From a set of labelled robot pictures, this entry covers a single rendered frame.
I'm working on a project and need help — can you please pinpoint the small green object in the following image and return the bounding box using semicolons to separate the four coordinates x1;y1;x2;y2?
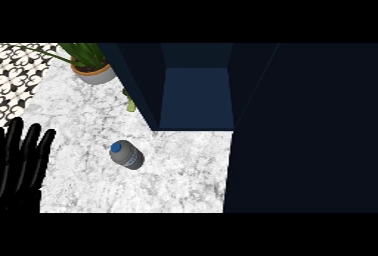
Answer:
121;88;138;113

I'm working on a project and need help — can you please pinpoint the dark blue cabinet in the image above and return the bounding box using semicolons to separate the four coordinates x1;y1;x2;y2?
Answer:
96;42;281;132

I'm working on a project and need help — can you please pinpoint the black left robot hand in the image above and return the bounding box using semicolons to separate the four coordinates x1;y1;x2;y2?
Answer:
0;116;58;214

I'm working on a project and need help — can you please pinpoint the potted green plant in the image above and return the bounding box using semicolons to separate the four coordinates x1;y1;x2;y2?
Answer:
14;42;118;86

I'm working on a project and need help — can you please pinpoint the grey bottle with blue cap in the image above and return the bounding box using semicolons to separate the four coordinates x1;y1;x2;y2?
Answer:
108;139;147;171

